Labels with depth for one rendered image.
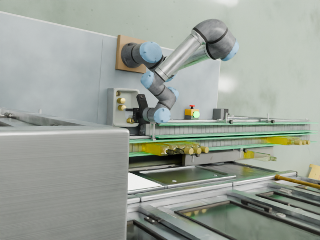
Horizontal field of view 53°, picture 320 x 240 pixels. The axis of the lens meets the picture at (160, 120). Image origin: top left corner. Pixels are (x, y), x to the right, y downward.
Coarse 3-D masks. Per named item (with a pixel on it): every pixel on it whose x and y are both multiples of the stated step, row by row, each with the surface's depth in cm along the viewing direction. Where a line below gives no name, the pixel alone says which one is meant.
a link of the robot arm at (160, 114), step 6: (150, 108) 164; (156, 108) 160; (162, 108) 157; (150, 114) 161; (156, 114) 157; (162, 114) 156; (168, 114) 158; (150, 120) 163; (156, 120) 159; (162, 120) 156; (168, 120) 158
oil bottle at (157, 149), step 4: (144, 144) 190; (148, 144) 186; (152, 144) 183; (156, 144) 182; (160, 144) 183; (144, 148) 190; (148, 148) 186; (152, 148) 183; (156, 148) 180; (160, 148) 177; (164, 148) 176; (168, 148) 177; (148, 152) 187; (152, 152) 183; (156, 152) 180; (160, 152) 177; (164, 152) 176
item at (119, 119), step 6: (114, 90) 184; (120, 90) 189; (126, 90) 190; (132, 90) 191; (138, 90) 193; (114, 96) 184; (120, 96) 194; (126, 96) 197; (132, 96) 198; (114, 102) 184; (126, 102) 197; (132, 102) 198; (114, 108) 184; (132, 108) 198; (114, 114) 185; (120, 114) 195; (132, 114) 198; (114, 120) 185; (120, 120) 195; (126, 120) 198; (120, 126) 188; (126, 126) 190; (132, 126) 192
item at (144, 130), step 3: (141, 123) 196; (141, 126) 195; (144, 126) 193; (147, 126) 193; (141, 129) 195; (144, 129) 193; (147, 129) 193; (141, 132) 196; (144, 132) 193; (147, 132) 193; (144, 135) 194; (147, 135) 194
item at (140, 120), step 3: (135, 108) 174; (138, 108) 174; (144, 108) 169; (132, 111) 176; (135, 111) 174; (138, 111) 174; (141, 111) 168; (135, 114) 173; (138, 114) 173; (141, 114) 168; (132, 117) 178; (135, 117) 173; (138, 117) 173; (141, 117) 169; (135, 120) 173; (138, 120) 174; (141, 120) 171; (144, 120) 169; (144, 123) 169; (147, 123) 170
